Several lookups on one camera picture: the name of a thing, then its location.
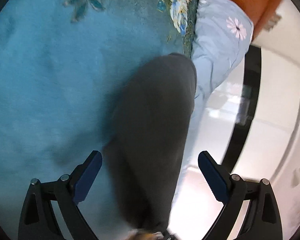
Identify teal floral bed blanket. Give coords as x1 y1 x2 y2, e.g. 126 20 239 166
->
0 0 197 239

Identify dark grey sweatpants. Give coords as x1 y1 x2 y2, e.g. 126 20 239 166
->
103 53 197 239

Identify white glossy wardrobe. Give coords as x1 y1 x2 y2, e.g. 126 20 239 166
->
170 0 300 239

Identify light blue floral duvet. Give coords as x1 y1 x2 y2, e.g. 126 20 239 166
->
180 0 254 176

